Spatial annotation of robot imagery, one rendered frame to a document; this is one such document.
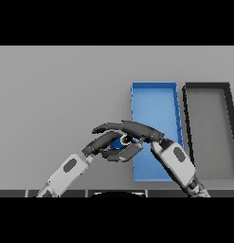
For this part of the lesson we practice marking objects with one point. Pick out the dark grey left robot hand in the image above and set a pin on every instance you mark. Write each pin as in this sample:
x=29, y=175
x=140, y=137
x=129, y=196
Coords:
x=99, y=143

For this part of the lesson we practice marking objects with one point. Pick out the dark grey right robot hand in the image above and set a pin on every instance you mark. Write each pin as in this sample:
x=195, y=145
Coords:
x=139, y=130

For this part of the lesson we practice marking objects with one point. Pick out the blue pipe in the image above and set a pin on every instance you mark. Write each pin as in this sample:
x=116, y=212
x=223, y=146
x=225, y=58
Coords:
x=119, y=143

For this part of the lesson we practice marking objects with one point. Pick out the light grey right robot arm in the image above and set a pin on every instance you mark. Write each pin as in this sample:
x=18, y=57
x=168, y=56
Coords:
x=176, y=163

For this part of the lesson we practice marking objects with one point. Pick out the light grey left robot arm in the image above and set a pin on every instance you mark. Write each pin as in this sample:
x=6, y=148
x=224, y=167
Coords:
x=63, y=174

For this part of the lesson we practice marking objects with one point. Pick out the blue bin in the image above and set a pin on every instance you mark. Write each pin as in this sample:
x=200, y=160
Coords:
x=154, y=126

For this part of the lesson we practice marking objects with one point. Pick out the dark grey bin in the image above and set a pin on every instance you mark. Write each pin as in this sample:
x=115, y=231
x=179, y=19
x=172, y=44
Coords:
x=211, y=133

